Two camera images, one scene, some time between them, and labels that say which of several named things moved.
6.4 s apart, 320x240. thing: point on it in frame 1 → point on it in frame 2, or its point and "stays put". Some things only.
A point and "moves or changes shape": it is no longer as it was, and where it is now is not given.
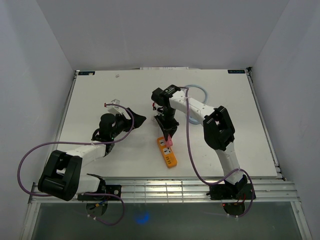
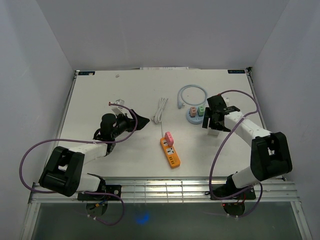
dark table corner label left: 90,73 stays put
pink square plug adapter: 169,142 stays put
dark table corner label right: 236,71 stays put
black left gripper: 139,119 stays put
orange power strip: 167,152 moves or changes shape
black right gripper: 167,128 → 208,114
